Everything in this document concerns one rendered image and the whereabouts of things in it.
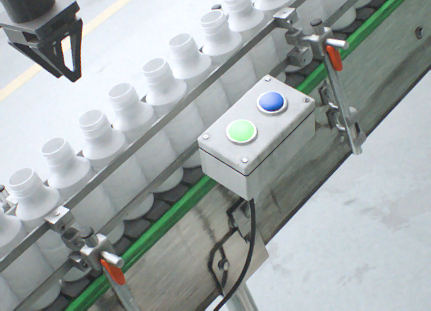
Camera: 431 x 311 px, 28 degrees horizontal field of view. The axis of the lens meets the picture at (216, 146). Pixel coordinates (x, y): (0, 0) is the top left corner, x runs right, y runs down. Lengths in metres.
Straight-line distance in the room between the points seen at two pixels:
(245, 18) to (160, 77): 0.18
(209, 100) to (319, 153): 0.24
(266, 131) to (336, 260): 1.42
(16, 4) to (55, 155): 0.20
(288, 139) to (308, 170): 0.28
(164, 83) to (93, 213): 0.20
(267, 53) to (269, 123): 0.23
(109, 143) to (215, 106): 0.19
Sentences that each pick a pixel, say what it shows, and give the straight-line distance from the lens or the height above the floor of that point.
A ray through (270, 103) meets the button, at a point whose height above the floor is 1.12.
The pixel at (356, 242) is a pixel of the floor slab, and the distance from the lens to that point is 2.47.
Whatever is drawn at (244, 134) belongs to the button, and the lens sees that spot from 1.04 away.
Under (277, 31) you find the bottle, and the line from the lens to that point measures 1.29.
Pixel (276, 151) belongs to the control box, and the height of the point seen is 1.07.
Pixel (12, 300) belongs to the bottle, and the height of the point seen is 1.05.
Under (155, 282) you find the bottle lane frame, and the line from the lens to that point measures 1.18.
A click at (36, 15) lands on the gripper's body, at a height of 1.33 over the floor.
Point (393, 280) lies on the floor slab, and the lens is 2.34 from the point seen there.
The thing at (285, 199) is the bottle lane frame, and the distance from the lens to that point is 1.33.
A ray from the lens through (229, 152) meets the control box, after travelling 1.03.
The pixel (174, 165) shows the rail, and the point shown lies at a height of 1.04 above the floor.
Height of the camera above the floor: 1.70
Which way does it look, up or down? 34 degrees down
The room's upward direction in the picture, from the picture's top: 24 degrees counter-clockwise
